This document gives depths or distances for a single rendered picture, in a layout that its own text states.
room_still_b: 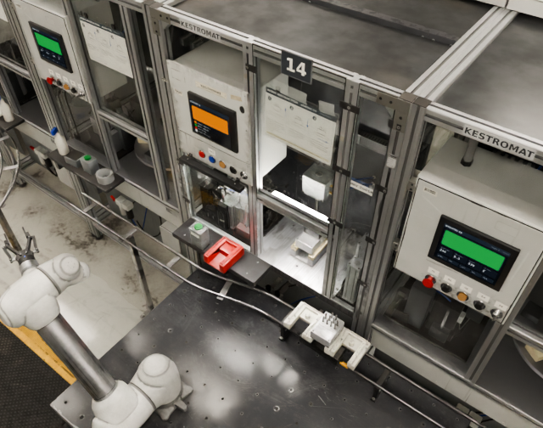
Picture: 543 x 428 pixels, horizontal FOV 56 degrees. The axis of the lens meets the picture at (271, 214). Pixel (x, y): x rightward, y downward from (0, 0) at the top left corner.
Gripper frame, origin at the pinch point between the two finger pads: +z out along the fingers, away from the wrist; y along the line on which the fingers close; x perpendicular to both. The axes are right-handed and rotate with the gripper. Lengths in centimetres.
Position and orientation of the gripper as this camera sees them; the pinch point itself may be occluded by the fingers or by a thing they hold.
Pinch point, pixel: (15, 235)
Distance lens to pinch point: 284.3
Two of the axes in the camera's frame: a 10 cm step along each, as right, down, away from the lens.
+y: 8.3, -3.7, 4.2
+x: 0.9, -6.5, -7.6
